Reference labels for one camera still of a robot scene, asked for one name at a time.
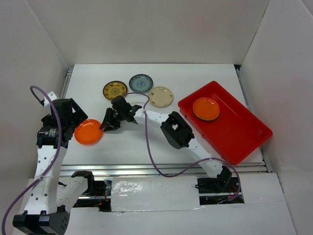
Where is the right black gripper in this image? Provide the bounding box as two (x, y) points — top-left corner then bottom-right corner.
(99, 108), (125, 132)

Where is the orange plate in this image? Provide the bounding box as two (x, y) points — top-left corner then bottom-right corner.
(74, 119), (103, 145)
(193, 97), (220, 115)

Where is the yellow patterned plate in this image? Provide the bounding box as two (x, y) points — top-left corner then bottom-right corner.
(102, 81), (128, 100)

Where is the green plate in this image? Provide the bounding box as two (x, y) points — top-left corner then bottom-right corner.
(195, 114), (219, 121)

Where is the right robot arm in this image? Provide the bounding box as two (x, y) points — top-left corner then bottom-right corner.
(99, 95), (232, 192)

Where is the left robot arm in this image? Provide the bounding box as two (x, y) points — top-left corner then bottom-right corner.
(13, 92), (97, 235)

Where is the red plastic bin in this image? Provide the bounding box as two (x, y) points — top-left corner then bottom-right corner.
(178, 81), (273, 165)

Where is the blue patterned plate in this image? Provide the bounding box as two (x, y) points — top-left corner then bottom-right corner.
(129, 74), (154, 94)

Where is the beige floral plate back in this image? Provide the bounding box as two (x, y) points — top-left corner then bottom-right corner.
(148, 86), (174, 108)

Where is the white foil-taped panel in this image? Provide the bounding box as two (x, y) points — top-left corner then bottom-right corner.
(111, 176), (200, 212)

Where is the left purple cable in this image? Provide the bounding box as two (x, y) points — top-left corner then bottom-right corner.
(1, 85), (63, 233)

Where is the aluminium rail frame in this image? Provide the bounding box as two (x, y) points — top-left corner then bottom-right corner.
(60, 67), (272, 179)

